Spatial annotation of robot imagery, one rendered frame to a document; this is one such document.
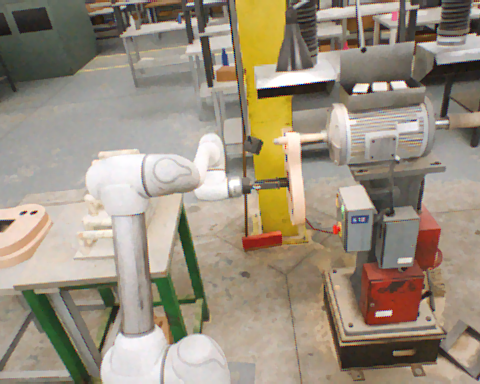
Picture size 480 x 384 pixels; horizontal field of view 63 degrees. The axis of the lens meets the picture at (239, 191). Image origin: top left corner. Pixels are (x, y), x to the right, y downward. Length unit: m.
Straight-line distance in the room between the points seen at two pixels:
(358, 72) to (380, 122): 0.22
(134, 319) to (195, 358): 0.22
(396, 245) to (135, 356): 1.13
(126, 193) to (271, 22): 1.51
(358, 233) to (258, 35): 1.35
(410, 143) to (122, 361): 1.27
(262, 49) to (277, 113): 0.40
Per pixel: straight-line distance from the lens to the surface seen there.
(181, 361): 1.25
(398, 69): 1.74
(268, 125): 2.57
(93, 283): 1.70
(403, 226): 1.76
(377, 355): 2.29
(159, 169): 1.11
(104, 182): 1.20
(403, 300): 2.04
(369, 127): 1.60
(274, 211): 2.91
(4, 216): 2.21
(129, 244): 1.22
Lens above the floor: 1.96
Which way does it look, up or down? 32 degrees down
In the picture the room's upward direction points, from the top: 8 degrees counter-clockwise
